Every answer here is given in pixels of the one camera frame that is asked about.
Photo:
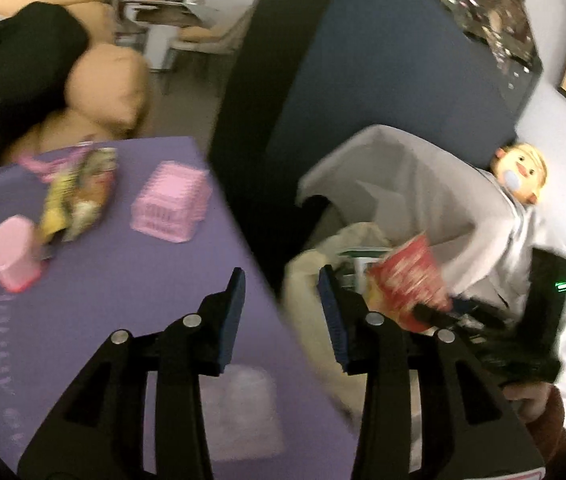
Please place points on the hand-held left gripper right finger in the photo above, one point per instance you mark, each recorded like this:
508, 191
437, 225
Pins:
335, 325

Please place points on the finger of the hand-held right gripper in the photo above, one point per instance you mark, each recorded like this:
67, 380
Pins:
438, 317
483, 310

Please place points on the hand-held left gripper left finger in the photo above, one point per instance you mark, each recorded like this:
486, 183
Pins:
228, 325

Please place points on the red snack packet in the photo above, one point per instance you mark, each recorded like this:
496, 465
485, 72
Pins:
408, 275

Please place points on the trash bin with white bag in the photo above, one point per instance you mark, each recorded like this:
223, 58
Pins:
443, 190

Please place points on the person's right forearm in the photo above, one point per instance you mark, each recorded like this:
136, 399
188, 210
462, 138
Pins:
553, 435

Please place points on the person's right hand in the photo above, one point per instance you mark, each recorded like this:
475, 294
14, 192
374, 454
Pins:
528, 400

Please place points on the pink plastic basket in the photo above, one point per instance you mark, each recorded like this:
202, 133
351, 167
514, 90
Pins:
170, 202

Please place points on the yellow duck toy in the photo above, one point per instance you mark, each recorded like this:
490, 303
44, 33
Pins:
520, 172

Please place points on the yellow and pink snack wrapper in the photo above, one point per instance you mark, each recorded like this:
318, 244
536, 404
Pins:
83, 195

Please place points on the pink plastic cup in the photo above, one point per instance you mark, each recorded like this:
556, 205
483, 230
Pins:
10, 252

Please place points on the dark blue cabinet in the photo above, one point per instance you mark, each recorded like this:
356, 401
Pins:
363, 70

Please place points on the beige chair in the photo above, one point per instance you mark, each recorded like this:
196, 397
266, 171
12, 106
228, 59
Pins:
208, 40

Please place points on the glass fish tank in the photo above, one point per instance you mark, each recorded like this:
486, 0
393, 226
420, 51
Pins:
483, 10

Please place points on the black jacket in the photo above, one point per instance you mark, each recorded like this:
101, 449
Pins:
8, 85

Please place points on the dining table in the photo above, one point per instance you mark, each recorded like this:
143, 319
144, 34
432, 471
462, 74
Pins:
163, 5

